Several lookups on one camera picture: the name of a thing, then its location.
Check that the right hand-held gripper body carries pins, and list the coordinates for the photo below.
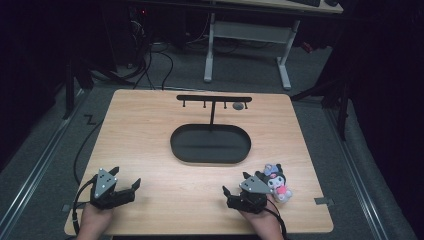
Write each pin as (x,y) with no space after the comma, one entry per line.
(250,195)

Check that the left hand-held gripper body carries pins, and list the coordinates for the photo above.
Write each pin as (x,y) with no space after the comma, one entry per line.
(105,186)

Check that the black and pink plush toy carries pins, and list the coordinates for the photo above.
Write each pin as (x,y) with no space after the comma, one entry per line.
(279,185)

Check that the person's right hand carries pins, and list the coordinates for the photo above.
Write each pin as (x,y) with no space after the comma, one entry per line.
(263,223)

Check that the person's left hand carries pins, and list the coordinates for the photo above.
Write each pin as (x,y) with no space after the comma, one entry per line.
(93,221)

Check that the grey tape piece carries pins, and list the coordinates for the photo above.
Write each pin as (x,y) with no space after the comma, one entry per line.
(324,200)
(66,208)

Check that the black hook stand with tray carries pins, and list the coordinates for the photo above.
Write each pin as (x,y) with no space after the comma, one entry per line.
(210,143)

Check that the grey round table grommet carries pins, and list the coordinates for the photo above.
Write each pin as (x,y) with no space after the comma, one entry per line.
(238,106)

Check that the black metal stand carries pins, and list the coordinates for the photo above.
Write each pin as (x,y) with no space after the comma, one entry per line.
(336,100)
(70,90)

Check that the white-legged desk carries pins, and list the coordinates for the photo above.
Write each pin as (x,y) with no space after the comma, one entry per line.
(250,31)

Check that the black keyboard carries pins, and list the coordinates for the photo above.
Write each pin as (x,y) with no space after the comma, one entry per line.
(305,2)

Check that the metal floor rail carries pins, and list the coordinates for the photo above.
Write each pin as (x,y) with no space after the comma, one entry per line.
(36,166)
(356,173)

